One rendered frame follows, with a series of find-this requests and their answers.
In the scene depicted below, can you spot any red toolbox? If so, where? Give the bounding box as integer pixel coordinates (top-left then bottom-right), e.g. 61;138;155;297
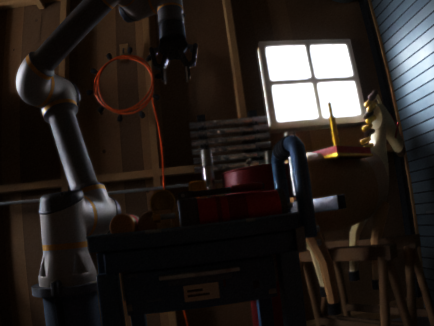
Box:
194;188;283;224

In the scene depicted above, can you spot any wooden trestle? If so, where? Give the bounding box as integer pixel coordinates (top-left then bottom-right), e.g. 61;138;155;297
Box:
298;233;434;326

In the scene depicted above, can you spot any red turnstile hub body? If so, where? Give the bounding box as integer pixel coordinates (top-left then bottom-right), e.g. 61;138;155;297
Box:
222;164;276;190

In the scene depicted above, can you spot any grey wall conduit pipe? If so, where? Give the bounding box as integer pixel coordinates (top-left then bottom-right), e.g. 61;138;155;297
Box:
0;182;191;207

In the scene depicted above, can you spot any grey slatted shutter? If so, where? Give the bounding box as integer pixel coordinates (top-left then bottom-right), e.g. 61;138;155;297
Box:
368;0;434;320

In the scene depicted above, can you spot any tan roll with red band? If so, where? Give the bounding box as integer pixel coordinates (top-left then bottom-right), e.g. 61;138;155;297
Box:
108;213;139;234

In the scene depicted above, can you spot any blue tool cart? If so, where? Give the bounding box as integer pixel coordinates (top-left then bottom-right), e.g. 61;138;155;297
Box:
87;133;348;326

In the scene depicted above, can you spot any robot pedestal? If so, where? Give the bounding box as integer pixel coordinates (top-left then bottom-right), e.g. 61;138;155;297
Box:
30;281;103;326

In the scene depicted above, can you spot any grey stacked pipe rack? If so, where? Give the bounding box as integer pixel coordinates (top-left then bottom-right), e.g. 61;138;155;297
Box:
188;115;273;172

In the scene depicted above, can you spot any cream carousel horse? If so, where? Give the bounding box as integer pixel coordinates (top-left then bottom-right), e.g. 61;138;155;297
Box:
304;89;407;306

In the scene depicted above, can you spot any orange coiled cable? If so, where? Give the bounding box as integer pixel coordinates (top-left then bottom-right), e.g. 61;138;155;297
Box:
92;54;167;190

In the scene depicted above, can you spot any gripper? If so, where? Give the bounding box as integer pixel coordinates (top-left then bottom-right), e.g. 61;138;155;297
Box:
146;32;200;86

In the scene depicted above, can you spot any white framed window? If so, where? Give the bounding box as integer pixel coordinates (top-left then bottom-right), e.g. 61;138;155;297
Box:
256;38;369;130

